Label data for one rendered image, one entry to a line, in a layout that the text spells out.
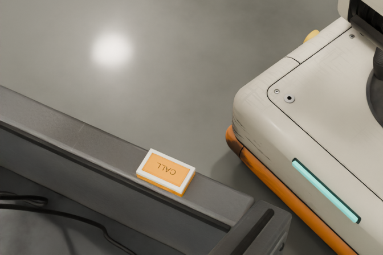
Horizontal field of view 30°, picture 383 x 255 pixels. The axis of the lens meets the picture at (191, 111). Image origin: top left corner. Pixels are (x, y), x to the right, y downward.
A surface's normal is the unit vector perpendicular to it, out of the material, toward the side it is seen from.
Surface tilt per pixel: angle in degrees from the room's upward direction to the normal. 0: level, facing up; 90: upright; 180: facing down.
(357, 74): 0
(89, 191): 90
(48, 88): 0
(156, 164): 0
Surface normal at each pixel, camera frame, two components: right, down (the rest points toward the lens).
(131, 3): 0.00, -0.56
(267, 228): 0.30, -0.91
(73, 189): -0.46, 0.74
